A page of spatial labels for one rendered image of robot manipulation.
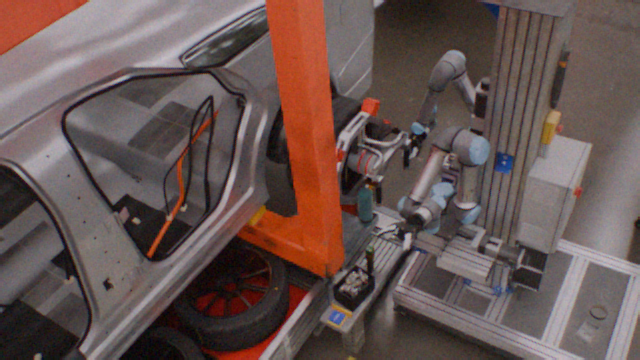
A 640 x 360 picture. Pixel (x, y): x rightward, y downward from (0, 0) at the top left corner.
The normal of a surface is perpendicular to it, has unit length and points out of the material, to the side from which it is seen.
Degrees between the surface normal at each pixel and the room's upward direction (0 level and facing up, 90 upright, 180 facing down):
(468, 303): 0
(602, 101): 0
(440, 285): 0
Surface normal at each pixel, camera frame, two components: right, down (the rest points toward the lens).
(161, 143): -0.15, -0.62
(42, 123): 0.50, -0.35
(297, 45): -0.54, 0.62
